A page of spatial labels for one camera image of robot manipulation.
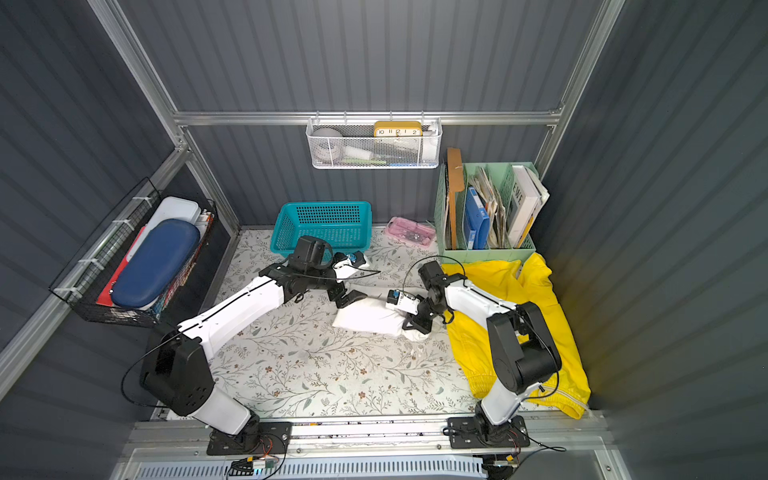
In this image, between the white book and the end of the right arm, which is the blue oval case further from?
the white book

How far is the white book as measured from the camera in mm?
957

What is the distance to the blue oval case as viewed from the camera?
2.10 feet

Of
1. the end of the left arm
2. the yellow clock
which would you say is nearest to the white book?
the yellow clock

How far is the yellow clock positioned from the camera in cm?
89

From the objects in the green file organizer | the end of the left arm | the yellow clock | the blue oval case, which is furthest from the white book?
the blue oval case

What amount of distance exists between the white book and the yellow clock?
0.38m
